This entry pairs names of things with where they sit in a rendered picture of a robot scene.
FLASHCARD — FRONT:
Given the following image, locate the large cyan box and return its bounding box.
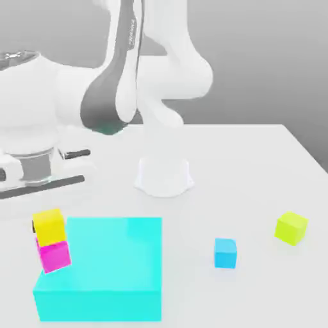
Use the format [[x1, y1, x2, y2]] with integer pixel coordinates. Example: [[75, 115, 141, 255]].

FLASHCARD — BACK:
[[32, 216, 163, 323]]

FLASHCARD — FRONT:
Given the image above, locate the small magenta cube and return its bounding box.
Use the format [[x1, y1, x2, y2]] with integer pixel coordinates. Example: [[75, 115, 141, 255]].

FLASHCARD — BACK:
[[35, 238, 72, 275]]

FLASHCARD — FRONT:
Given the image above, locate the small blue cube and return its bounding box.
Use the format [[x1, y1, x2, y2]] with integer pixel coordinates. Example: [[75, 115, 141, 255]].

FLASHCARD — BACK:
[[214, 237, 238, 270]]

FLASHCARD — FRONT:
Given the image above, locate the small lime cube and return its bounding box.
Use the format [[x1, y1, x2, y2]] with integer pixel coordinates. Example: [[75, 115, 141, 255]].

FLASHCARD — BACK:
[[274, 211, 309, 247]]

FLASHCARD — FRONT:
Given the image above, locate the small yellow cube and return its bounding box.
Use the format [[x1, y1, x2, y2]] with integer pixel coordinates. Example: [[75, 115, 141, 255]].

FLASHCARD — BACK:
[[32, 208, 67, 249]]

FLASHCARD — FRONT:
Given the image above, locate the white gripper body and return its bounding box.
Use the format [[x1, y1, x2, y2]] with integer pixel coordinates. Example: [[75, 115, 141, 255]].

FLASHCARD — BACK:
[[0, 174, 88, 220]]

